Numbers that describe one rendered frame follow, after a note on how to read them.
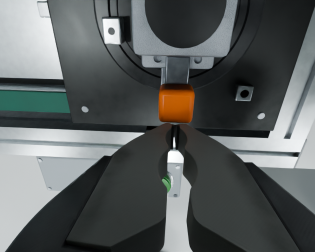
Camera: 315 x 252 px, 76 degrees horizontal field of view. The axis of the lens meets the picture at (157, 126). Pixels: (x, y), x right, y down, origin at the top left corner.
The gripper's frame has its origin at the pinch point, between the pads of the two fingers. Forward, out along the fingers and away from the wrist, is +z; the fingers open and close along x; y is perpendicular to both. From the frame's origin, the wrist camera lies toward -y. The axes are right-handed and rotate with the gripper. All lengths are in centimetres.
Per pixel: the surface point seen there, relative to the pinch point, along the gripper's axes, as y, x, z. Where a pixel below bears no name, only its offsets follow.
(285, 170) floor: 90, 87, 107
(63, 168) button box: 13.8, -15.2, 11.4
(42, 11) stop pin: -6.1, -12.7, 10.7
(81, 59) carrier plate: -1.9, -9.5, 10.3
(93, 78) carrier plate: 0.1, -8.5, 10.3
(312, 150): 15.3, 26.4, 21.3
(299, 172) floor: 92, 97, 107
